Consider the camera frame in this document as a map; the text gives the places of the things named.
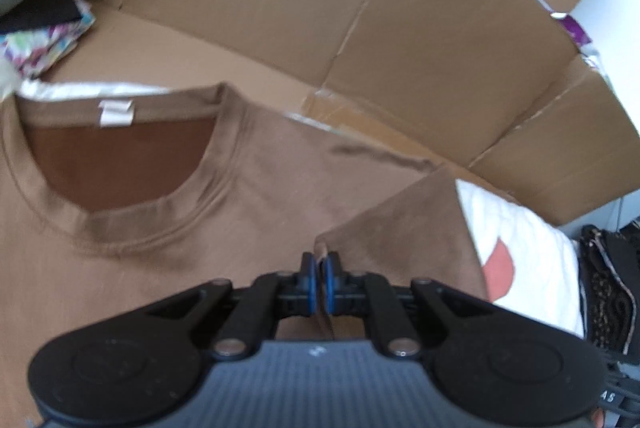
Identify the flattened cardboard sheet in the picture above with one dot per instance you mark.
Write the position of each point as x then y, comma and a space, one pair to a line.
300, 8

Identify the cream bear print bedsheet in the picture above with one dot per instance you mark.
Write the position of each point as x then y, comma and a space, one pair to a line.
525, 233

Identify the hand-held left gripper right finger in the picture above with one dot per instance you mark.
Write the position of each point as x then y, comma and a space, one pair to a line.
331, 278

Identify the brown printed t-shirt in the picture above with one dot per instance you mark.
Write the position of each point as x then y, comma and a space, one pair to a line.
275, 168

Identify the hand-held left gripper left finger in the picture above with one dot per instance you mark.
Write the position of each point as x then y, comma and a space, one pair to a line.
307, 278

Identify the leopard print cloth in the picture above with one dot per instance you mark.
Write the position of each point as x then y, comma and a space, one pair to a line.
600, 288

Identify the colourful patterned cloth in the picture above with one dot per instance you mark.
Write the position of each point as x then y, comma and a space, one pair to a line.
45, 51

